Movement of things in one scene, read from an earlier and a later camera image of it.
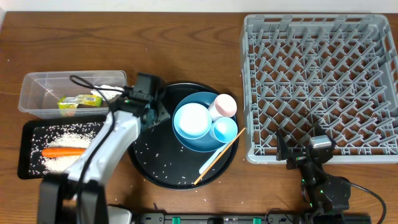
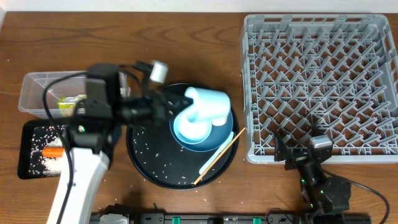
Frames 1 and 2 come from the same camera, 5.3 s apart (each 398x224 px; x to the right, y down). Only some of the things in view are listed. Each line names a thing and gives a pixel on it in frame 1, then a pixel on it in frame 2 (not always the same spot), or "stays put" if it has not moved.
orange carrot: [63, 152] stays put
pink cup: [224, 105] → [219, 121]
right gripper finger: [283, 152] stays put
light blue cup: [224, 129] → [210, 105]
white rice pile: [74, 135] stays put
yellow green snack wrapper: [71, 102] stays put
